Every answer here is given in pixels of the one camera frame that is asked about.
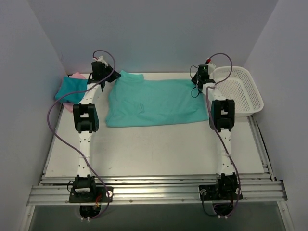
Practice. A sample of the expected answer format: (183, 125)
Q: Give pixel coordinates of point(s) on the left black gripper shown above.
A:
(111, 75)

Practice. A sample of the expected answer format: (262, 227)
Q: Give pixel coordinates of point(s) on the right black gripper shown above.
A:
(198, 80)

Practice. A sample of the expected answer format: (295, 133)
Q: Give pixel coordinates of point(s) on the mint green t-shirt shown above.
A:
(137, 102)

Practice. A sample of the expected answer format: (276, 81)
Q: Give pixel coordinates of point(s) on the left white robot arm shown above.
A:
(86, 122)

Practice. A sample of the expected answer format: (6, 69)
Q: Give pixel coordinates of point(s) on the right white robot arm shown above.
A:
(221, 113)

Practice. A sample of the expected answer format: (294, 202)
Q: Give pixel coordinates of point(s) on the white plastic mesh basket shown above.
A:
(239, 85)

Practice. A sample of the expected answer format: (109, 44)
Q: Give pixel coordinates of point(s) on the folded teal t-shirt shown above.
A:
(71, 90)

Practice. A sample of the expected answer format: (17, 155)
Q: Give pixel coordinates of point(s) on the folded pink t-shirt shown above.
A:
(69, 106)

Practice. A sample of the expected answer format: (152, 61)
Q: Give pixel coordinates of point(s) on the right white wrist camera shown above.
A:
(211, 65)

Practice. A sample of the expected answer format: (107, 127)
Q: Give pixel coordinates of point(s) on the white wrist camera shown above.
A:
(211, 65)
(100, 59)

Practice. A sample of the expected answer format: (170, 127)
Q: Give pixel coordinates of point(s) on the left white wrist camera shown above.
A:
(100, 59)

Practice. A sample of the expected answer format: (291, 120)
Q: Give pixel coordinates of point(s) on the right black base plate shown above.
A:
(215, 192)

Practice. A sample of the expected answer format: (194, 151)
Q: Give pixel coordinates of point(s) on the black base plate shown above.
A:
(84, 195)
(215, 192)

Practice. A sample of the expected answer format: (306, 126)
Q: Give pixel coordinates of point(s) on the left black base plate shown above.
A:
(84, 195)

